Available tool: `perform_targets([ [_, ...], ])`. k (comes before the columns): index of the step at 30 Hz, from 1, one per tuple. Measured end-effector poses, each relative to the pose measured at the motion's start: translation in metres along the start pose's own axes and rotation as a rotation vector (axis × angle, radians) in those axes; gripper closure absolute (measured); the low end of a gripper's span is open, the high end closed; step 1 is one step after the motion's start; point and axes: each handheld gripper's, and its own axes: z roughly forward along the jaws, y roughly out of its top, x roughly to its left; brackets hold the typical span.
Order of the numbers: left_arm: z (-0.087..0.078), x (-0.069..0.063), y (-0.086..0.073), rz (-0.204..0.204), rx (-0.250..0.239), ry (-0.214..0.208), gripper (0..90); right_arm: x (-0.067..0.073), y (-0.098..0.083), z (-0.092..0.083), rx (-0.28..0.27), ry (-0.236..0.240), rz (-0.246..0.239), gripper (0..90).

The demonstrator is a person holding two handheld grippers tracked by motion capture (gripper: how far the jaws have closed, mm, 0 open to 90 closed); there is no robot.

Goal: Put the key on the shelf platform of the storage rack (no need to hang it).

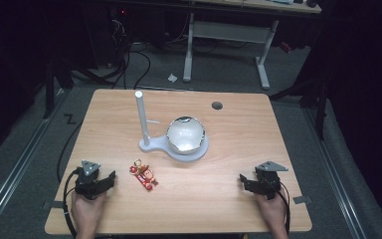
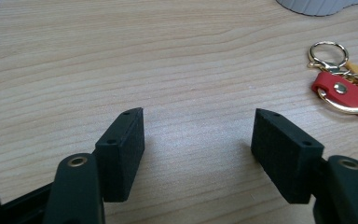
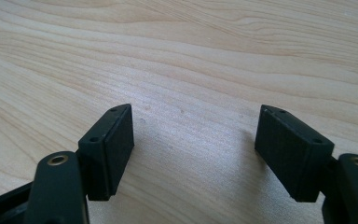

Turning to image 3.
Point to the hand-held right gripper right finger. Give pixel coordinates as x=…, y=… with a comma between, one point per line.
x=292, y=155

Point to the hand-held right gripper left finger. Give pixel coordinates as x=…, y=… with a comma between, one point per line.
x=105, y=155

